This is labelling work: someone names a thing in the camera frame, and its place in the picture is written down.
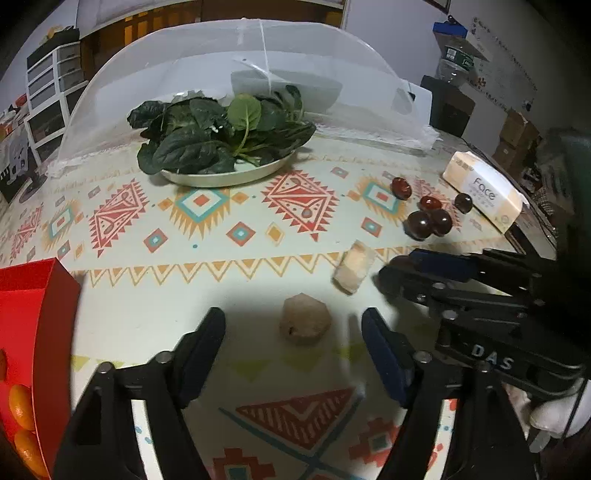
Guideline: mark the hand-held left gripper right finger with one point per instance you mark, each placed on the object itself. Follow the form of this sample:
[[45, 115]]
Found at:
[[388, 360]]

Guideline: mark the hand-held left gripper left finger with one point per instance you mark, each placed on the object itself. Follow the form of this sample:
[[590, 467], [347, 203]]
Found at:
[[203, 350]]

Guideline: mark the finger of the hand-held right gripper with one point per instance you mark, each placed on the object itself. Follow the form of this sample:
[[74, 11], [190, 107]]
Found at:
[[443, 265], [406, 284]]

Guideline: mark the pale peeled round chunk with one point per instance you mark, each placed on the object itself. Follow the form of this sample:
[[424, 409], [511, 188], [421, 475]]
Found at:
[[304, 320]]

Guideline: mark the red box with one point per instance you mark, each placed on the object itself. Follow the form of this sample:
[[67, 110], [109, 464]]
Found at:
[[27, 314]]

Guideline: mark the large orange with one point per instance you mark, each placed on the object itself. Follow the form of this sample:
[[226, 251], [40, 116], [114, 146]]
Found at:
[[21, 406], [25, 450]]

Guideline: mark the person's right hand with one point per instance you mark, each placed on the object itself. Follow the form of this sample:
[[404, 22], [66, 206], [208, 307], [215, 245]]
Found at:
[[547, 413]]

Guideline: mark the dark purple plum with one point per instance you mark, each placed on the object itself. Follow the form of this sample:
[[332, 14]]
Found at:
[[442, 222], [418, 225], [463, 202]]

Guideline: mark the pale peeled oblong chunk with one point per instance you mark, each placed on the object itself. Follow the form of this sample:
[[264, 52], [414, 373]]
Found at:
[[355, 267]]

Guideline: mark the red date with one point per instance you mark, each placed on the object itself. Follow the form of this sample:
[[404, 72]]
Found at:
[[400, 188], [429, 203]]

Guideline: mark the patterned tablecloth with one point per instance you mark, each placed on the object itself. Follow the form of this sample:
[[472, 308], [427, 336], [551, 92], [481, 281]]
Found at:
[[184, 277]]

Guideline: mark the peach tissue pack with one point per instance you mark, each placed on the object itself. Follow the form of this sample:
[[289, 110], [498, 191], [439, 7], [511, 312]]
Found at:
[[482, 191]]

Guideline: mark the stack of cardboard boxes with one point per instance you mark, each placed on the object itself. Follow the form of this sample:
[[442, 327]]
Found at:
[[515, 134]]

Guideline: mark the black box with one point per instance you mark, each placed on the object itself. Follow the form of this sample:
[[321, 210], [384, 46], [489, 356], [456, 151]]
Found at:
[[450, 108]]

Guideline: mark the pale green plate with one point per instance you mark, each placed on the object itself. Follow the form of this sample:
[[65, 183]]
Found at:
[[231, 176]]

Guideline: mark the clear water bottle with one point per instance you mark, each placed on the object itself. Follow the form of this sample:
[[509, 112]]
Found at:
[[455, 60]]

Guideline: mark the dark green spinach leaves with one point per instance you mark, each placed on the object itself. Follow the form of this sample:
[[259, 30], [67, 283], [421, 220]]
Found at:
[[207, 134]]

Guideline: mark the whiteboard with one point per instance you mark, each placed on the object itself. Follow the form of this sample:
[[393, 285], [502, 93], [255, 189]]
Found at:
[[503, 55]]

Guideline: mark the white mesh food cover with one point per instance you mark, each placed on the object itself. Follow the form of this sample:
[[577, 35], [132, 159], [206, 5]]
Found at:
[[184, 69]]

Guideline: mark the white drawer unit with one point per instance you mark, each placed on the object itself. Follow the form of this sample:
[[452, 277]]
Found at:
[[51, 92]]

